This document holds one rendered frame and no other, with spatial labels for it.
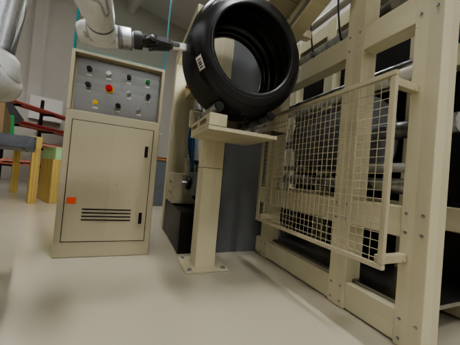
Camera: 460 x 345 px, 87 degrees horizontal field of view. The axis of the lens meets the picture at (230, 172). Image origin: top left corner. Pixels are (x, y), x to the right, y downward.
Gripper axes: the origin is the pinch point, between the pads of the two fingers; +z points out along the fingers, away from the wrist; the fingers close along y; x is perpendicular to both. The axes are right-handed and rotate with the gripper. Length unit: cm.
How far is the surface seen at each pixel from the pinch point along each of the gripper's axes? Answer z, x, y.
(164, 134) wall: 104, -68, 839
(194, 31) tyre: 5.3, -3.5, -8.8
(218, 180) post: 26, 66, 28
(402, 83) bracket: 68, 30, -58
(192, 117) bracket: 11.2, 27.9, 25.2
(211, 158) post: 23, 52, 28
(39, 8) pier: -234, -395, 711
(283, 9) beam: 68, -38, 12
